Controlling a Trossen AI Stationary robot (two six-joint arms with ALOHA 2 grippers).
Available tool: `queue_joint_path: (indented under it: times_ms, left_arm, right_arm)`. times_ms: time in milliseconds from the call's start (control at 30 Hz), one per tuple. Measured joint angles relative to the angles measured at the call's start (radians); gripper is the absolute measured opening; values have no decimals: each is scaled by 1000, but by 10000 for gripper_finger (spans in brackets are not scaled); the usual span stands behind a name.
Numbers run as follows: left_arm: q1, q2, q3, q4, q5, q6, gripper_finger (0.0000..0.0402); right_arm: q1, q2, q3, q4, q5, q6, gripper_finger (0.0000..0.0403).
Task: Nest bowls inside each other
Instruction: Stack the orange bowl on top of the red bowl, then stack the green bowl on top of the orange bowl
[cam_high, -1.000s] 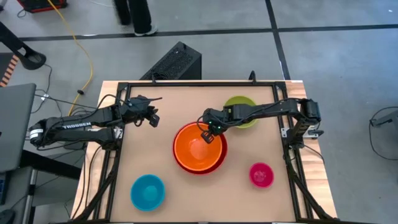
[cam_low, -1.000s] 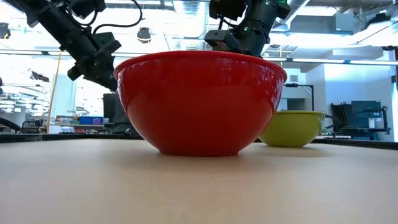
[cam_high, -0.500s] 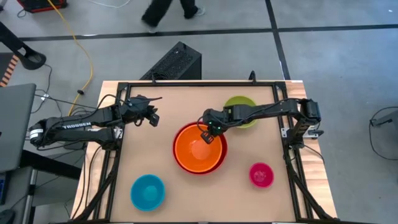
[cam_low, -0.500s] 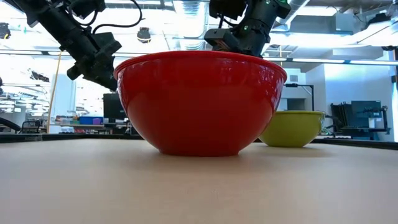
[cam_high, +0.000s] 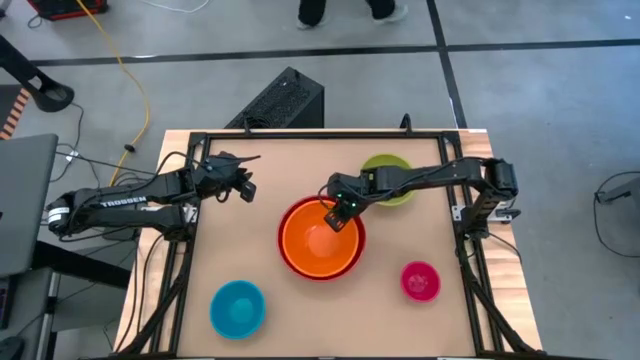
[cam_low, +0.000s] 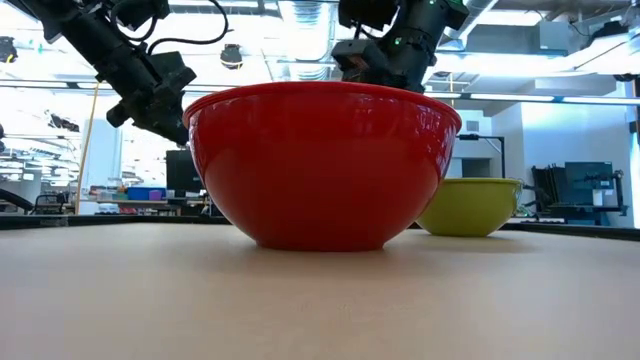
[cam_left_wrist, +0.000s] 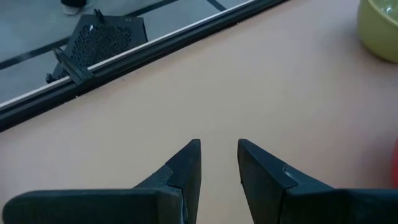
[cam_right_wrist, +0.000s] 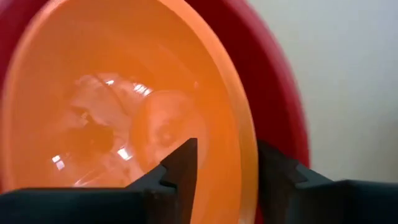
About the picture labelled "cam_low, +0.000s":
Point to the yellow vertical pole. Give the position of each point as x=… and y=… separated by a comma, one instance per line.
x=86, y=150

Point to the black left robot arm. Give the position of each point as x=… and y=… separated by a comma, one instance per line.
x=95, y=37

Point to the large red plastic bowl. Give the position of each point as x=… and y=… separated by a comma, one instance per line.
x=320, y=170

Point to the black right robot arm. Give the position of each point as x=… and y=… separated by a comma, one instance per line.
x=415, y=30

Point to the black computer monitor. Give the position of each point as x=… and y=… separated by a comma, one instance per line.
x=182, y=172

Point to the small green plastic bowl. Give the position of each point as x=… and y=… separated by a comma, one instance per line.
x=470, y=207

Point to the black ceiling dome camera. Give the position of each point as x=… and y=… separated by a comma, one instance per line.
x=231, y=56

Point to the black office chair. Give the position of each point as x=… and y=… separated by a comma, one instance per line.
x=47, y=203

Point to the black equipment rack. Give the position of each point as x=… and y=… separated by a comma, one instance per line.
x=580, y=192

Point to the blue storage bin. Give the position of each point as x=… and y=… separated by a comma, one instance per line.
x=145, y=193

